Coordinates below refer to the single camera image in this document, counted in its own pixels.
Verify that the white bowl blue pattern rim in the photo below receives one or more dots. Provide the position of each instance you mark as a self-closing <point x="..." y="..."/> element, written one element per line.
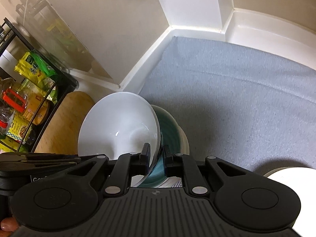
<point x="117" y="124"/>

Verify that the red label sauce bottle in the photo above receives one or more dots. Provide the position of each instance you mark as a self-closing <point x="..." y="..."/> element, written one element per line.
<point x="12" y="101"/>

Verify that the green yellow snack packet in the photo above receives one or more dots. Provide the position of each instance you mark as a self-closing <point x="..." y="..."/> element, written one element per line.
<point x="32" y="67"/>

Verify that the grey table mat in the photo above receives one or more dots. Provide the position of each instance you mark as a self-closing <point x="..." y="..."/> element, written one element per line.
<point x="250" y="108"/>

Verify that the black spice rack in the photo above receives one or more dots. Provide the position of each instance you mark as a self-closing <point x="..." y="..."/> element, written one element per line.
<point x="32" y="89"/>

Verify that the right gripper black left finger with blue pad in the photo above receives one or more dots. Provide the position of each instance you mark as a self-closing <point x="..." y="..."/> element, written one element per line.
<point x="127" y="166"/>

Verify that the person's left hand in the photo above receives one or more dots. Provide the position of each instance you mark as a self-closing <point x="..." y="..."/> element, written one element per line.
<point x="9" y="225"/>

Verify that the wooden cutting board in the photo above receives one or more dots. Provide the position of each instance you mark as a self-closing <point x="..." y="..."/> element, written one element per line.
<point x="61" y="134"/>

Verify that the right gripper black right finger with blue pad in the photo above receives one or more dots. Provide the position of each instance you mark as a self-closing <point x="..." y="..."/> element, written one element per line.
<point x="185" y="167"/>

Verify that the light blue ceramic bowl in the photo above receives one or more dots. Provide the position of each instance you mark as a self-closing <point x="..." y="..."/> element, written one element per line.
<point x="170" y="136"/>

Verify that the orange label sauce bottle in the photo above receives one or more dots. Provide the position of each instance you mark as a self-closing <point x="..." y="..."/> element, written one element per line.
<point x="38" y="106"/>

